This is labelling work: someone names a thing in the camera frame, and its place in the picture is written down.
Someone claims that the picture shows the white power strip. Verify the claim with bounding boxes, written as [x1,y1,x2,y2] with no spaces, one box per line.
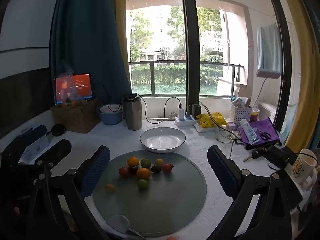
[174,115,201,128]

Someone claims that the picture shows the black device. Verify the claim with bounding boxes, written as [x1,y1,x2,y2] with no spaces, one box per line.
[260,145,298,167]

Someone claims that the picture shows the white plate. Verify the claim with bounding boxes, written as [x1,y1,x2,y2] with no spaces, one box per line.
[140,127,187,153]

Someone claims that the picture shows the light blue towel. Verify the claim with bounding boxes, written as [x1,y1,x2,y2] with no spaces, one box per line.
[257,22,283,72]

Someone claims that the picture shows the white bowl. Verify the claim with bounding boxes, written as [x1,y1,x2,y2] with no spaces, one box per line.
[99,104,122,113]

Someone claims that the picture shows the purple pouch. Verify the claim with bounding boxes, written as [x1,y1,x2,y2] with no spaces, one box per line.
[237,117,280,151]

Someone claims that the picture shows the cardboard box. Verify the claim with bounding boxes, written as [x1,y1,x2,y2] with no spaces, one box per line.
[51,97,104,133]

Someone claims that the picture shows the wide yellow curtain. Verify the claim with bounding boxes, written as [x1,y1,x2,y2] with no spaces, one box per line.
[275,0,320,152]

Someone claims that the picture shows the black window post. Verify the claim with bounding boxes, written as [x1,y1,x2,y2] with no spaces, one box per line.
[179,0,201,107]

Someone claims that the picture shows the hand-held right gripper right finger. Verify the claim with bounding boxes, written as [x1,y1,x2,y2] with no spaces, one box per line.
[207,145,292,240]

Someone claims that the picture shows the packets in basket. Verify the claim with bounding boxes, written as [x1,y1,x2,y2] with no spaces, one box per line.
[231,95,251,107]

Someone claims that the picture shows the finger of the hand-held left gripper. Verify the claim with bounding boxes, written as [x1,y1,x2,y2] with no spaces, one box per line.
[17,139,72,178]
[1,124,48,156]

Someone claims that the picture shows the black tablet cable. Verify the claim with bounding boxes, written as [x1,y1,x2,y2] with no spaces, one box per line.
[93,82,126,127]

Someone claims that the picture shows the white woven basket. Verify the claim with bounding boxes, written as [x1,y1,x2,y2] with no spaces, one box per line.
[230,101,252,126]

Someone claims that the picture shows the black scissors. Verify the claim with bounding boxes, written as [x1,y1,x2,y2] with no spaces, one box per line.
[255,129,272,141]

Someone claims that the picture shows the black black-charger cable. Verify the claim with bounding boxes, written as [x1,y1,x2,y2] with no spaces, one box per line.
[197,104,242,142]

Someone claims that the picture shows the white textured tablecloth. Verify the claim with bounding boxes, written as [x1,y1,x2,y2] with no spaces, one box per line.
[0,119,313,240]

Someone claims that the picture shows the white mug with bear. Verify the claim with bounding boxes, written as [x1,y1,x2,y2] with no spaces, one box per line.
[286,149,318,190]

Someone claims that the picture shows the teal curtain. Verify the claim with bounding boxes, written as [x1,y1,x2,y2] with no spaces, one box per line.
[50,0,132,107]

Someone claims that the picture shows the tablet with orange screen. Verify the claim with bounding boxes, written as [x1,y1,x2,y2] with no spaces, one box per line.
[54,73,94,105]

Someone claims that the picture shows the white desk lamp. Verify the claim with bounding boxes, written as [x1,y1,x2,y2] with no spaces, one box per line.
[252,69,281,108]

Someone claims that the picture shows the white card box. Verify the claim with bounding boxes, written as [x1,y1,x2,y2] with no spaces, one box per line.
[20,134,51,165]

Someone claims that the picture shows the blue bowl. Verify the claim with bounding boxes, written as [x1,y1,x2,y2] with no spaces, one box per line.
[96,104,123,125]

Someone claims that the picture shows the clear plastic bag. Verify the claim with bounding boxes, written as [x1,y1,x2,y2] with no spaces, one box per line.
[56,60,85,110]

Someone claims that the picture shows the steel tumbler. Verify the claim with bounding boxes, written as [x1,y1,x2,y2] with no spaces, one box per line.
[122,93,142,131]

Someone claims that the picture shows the yellow plastic bag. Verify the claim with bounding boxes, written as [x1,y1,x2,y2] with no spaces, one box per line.
[196,112,227,129]

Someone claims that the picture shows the white tube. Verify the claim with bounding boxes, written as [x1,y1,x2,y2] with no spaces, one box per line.
[240,119,259,145]

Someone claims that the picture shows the grey round mat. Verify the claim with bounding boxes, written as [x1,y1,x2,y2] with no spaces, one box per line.
[92,149,207,238]

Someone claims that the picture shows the white paper packet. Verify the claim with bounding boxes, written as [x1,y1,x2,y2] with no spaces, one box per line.
[195,124,227,133]

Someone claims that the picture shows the black white-charger cable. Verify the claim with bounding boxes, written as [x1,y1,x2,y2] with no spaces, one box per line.
[140,96,181,124]

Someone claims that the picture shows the balcony railing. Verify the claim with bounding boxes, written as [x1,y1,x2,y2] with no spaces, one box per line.
[129,59,245,98]

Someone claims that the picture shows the key with black fob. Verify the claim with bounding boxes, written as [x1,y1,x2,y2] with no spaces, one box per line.
[243,148,261,162]

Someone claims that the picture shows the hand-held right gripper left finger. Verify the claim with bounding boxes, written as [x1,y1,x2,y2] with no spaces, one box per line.
[25,145,111,240]

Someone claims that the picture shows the narrow yellow curtain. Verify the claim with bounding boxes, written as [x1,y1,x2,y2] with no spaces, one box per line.
[111,0,131,64]

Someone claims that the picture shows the black round disc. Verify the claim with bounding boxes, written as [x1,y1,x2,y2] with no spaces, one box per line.
[51,124,66,137]

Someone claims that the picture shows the black charger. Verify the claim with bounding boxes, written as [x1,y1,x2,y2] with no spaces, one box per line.
[188,104,202,117]

